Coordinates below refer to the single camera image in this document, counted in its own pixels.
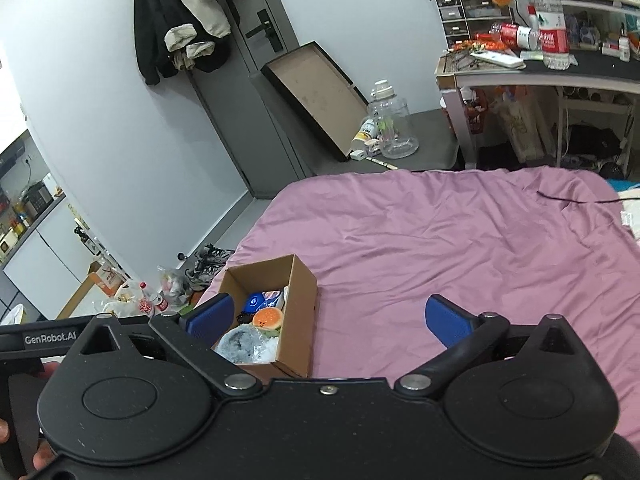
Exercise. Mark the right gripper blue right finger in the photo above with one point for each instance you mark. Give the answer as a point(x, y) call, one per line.
point(469, 340)

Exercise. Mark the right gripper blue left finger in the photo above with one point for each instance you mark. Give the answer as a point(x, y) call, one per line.
point(189, 338)

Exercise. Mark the grey pink plush toy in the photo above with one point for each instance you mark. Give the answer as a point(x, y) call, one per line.
point(247, 344)

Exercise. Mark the blue tissue pack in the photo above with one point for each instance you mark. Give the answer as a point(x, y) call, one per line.
point(270, 299)

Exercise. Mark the orange burger plush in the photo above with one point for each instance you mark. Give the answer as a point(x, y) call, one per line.
point(268, 319)

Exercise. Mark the person left hand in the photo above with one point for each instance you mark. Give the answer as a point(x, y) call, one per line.
point(22, 381)

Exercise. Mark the grey sneakers pair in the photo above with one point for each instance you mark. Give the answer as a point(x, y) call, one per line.
point(208, 262)

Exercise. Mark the brown cardboard box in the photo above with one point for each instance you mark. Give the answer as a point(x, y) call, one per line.
point(296, 334)

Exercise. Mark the white plastic shopping bag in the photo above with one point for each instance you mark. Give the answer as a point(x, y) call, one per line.
point(127, 301)

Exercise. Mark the purple bed sheet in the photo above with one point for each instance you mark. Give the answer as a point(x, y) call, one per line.
point(522, 244)

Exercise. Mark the grey door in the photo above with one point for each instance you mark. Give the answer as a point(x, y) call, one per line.
point(235, 105)

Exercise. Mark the large clear plastic jar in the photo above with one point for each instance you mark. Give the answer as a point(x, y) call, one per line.
point(392, 120)

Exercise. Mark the white charger block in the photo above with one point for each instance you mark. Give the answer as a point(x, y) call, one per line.
point(358, 155)

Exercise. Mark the beige tote bag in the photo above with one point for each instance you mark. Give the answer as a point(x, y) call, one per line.
point(514, 107)

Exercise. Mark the yellow white bottle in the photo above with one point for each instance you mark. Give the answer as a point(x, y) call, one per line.
point(367, 131)

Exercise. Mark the red label water bottle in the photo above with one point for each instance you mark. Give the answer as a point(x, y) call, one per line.
point(552, 34)

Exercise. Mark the lying red can bottle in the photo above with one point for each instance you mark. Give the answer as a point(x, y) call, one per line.
point(515, 36)

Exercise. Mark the hanging black beige jacket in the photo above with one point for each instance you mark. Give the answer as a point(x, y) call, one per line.
point(174, 36)

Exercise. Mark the grey drawer organizer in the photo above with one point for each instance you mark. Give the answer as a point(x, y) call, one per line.
point(463, 19)

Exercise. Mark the black door handle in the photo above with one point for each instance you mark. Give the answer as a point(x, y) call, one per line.
point(267, 28)

